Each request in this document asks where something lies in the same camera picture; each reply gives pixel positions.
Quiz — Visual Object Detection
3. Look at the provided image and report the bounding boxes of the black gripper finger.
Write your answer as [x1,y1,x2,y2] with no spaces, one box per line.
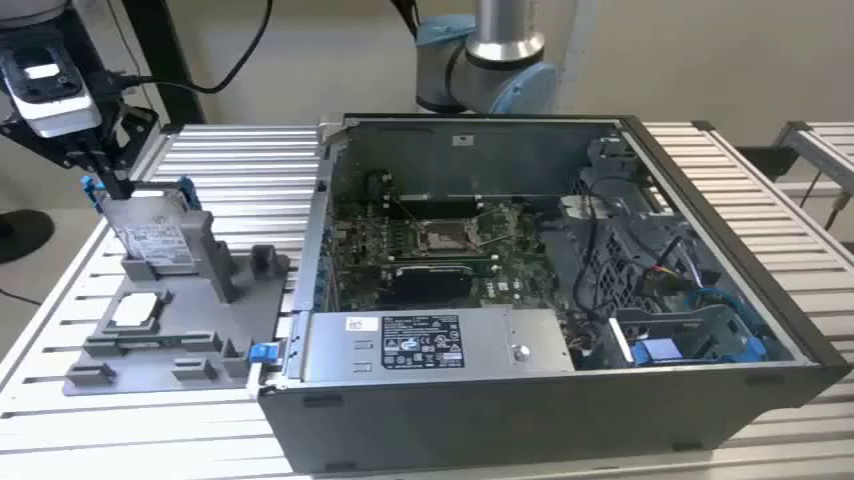
[0,118,102,174]
[98,105,162,202]

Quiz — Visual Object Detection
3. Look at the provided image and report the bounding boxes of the hard disk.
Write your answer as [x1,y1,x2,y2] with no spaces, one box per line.
[78,173,202,276]

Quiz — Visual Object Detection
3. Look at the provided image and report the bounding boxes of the grey disk bay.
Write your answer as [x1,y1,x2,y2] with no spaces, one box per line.
[608,302,769,370]

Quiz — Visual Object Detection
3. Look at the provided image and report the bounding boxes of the black round stand base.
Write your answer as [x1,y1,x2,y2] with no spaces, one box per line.
[0,209,56,265]

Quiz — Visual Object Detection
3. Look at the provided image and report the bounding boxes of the silver CPU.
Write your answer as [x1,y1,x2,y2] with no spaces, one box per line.
[110,294,165,327]

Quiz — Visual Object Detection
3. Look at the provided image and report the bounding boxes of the grey parts rack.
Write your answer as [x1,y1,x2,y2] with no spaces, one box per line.
[61,209,293,397]

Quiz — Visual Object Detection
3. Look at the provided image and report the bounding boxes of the green RAM stick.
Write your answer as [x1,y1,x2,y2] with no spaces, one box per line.
[116,338,201,349]

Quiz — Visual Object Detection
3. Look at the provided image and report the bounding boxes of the CPU socket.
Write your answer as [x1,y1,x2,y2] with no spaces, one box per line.
[415,218,479,254]

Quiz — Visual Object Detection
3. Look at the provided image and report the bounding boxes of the black graphics card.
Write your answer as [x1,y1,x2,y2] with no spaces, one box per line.
[388,263,476,307]

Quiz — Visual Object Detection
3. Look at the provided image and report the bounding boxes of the green motherboard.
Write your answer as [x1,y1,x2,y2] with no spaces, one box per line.
[324,198,563,314]

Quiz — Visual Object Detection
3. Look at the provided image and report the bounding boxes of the silver power supply unit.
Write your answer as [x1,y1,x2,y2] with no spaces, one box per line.
[297,307,577,380]

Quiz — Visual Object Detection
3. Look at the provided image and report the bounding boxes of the black open PC case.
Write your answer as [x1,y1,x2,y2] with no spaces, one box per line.
[254,112,854,475]

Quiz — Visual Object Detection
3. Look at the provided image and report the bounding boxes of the grey metal drive cage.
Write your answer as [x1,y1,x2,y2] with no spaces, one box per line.
[537,164,709,322]

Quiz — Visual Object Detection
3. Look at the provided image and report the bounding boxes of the blue carrier in bay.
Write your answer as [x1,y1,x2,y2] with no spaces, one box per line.
[628,339,683,365]

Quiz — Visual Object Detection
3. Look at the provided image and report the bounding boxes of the aluminium side table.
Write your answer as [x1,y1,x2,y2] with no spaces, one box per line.
[771,119,854,202]

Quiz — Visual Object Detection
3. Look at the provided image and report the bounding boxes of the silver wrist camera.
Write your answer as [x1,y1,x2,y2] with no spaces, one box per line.
[0,45,104,139]

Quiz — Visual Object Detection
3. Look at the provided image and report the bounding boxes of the black upright post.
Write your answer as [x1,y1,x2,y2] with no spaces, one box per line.
[124,0,206,126]

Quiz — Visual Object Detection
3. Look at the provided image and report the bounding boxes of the black camera cable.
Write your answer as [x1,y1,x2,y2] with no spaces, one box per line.
[105,0,276,96]

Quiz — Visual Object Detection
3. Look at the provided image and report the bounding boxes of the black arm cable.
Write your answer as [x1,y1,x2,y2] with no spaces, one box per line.
[388,0,421,30]

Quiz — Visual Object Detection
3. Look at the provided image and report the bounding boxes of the black wire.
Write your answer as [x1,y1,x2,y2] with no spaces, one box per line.
[572,192,643,314]

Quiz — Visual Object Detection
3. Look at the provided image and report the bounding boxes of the yellow and red wires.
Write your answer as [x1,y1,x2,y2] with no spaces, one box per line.
[640,265,676,297]

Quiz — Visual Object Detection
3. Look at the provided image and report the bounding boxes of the blue wire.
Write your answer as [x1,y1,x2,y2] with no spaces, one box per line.
[684,286,756,342]

